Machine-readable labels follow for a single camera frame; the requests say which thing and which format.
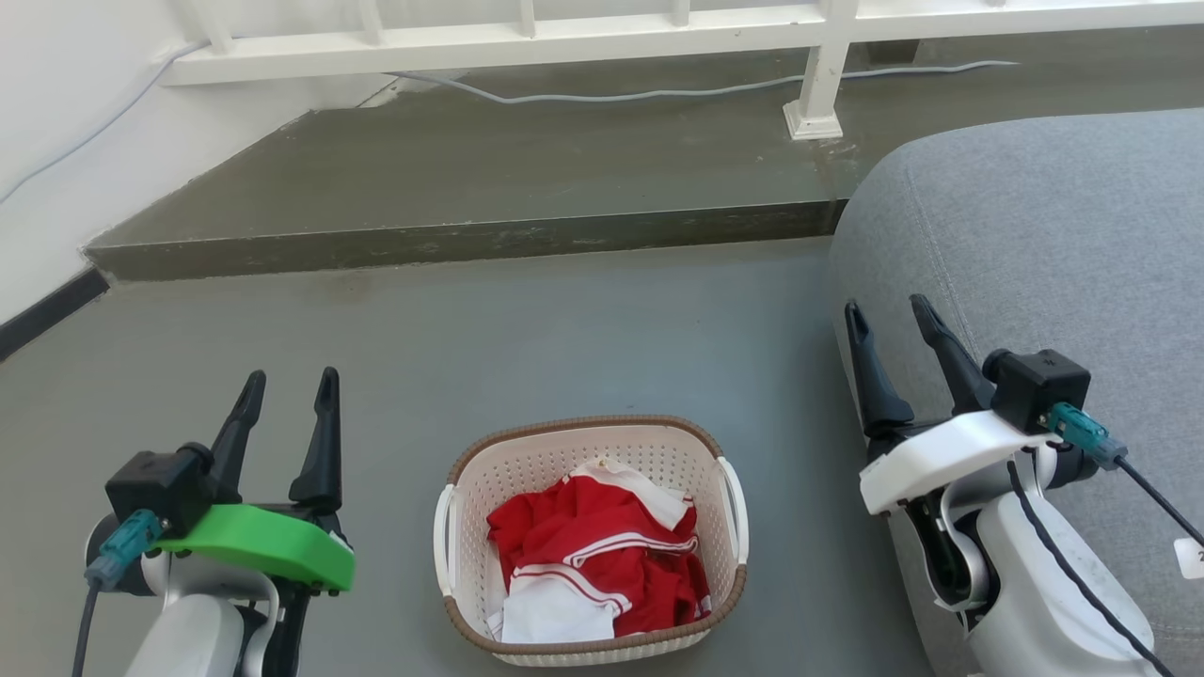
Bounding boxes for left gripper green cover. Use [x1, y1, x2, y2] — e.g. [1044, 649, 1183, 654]
[150, 367, 356, 594]

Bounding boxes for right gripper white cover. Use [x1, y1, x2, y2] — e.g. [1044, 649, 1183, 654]
[843, 294, 1064, 517]

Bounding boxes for cream laundry basket brown rim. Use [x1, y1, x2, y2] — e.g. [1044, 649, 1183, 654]
[433, 415, 751, 668]

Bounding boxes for red and white clothes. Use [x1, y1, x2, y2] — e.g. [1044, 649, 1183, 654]
[485, 457, 713, 646]

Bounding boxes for grey fabric sofa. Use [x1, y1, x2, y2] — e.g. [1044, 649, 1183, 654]
[827, 107, 1204, 677]

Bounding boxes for dark baseboard strip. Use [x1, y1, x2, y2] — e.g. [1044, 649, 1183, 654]
[0, 267, 111, 364]

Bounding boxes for white railing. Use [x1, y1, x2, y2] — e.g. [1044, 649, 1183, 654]
[158, 0, 1204, 142]

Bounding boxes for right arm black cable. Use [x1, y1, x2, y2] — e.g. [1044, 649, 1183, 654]
[1006, 401, 1204, 677]

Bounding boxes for grey wall cable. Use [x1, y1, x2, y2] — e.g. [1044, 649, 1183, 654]
[0, 41, 210, 207]

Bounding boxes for grey floor cable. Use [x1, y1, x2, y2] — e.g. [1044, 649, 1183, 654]
[389, 60, 1022, 105]

